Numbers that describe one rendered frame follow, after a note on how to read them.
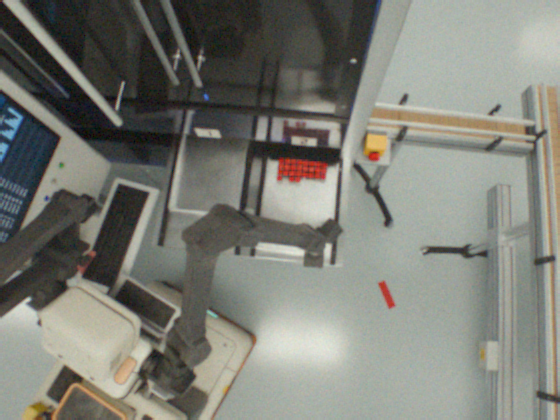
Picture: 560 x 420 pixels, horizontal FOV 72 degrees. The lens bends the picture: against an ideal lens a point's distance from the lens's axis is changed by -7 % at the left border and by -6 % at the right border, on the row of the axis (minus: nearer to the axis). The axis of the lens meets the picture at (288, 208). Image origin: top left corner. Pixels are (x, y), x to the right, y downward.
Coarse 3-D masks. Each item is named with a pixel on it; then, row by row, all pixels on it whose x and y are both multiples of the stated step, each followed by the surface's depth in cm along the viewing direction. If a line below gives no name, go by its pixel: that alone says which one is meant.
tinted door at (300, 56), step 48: (192, 0) 81; (240, 0) 80; (288, 0) 79; (336, 0) 77; (192, 48) 97; (240, 48) 96; (288, 48) 94; (336, 48) 92; (240, 96) 118; (288, 96) 115; (336, 96) 112
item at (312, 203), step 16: (272, 160) 155; (272, 176) 153; (320, 176) 153; (336, 176) 150; (272, 192) 151; (288, 192) 151; (304, 192) 151; (320, 192) 151; (272, 208) 150; (288, 208) 150; (304, 208) 149; (320, 208) 149; (320, 224) 148
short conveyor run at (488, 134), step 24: (384, 120) 149; (408, 120) 153; (432, 120) 153; (456, 120) 152; (480, 120) 152; (504, 120) 148; (528, 120) 148; (408, 144) 159; (432, 144) 156; (456, 144) 153; (480, 144) 151; (504, 144) 149; (528, 144) 149
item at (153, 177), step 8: (112, 168) 194; (120, 168) 193; (128, 168) 192; (136, 168) 190; (144, 168) 189; (152, 168) 188; (160, 168) 187; (112, 176) 208; (120, 176) 206; (128, 176) 205; (136, 176) 203; (144, 176) 202; (152, 176) 200; (160, 176) 199; (104, 184) 224; (112, 184) 224; (144, 184) 216; (152, 184) 214; (160, 184) 212; (160, 192) 228
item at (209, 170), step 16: (192, 144) 157; (208, 144) 157; (224, 144) 157; (240, 144) 156; (192, 160) 155; (208, 160) 155; (224, 160) 155; (240, 160) 155; (176, 176) 152; (192, 176) 153; (208, 176) 153; (224, 176) 153; (240, 176) 153; (176, 192) 152; (192, 192) 152; (208, 192) 152; (224, 192) 152; (240, 192) 148; (176, 208) 147; (192, 208) 150; (208, 208) 150
